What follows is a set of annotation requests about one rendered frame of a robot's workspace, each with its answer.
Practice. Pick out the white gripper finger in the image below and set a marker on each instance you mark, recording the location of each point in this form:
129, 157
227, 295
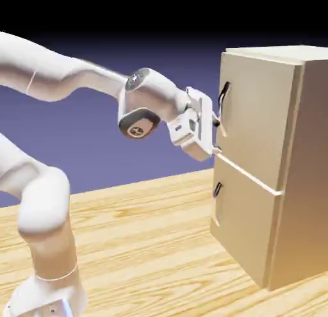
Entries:
217, 149
216, 122

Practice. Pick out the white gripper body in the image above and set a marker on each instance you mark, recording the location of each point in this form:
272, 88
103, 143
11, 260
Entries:
205, 122

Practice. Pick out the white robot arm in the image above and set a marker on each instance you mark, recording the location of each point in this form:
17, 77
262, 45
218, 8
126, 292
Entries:
143, 99

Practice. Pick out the large light wood cabinet door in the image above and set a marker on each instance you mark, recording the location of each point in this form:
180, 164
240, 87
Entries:
258, 122

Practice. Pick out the small light wood cabinet door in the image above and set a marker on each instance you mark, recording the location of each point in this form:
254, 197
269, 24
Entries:
246, 227

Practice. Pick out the light wood cabinet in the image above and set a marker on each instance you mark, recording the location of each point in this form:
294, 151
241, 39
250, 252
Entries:
305, 168

